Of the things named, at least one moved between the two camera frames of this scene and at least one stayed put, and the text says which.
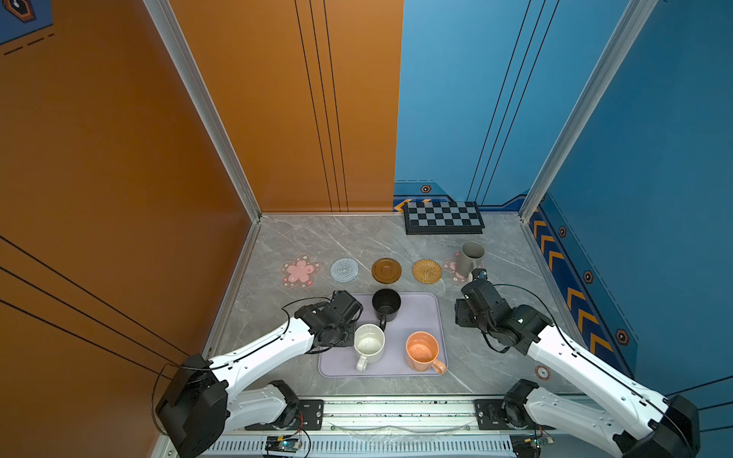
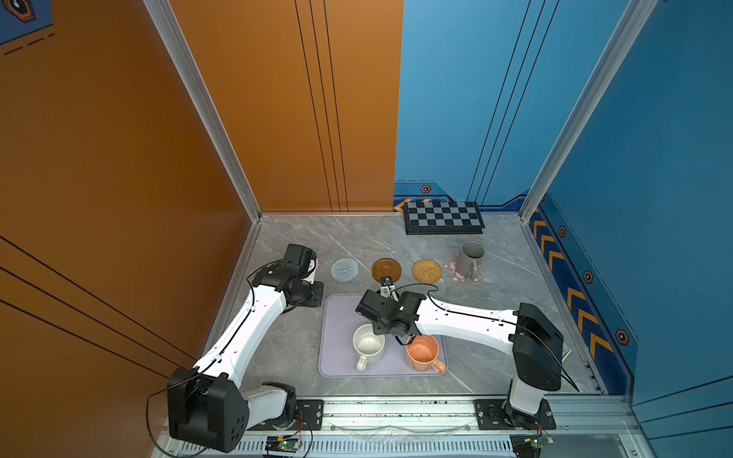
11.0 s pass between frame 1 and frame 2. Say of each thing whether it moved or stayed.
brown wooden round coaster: stayed
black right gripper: moved
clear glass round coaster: stayed
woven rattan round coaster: stayed
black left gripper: moved
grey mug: stayed
